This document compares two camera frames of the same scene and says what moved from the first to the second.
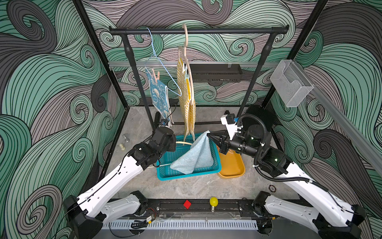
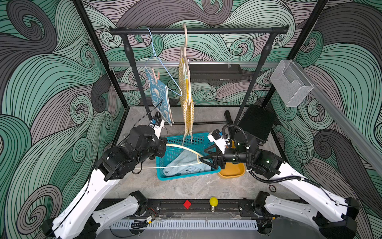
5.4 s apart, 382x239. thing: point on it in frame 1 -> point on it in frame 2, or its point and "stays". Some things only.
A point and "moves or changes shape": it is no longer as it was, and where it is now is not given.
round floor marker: x=272 y=188 stays
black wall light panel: x=216 y=74 stays
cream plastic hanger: x=176 y=142 -> x=197 y=155
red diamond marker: x=187 y=204 stays
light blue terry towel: x=200 y=156 moves or changes shape
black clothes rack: x=272 y=31 stays
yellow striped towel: x=188 y=108 stays
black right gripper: x=224 y=142 -> x=213 y=156
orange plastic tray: x=232 y=165 stays
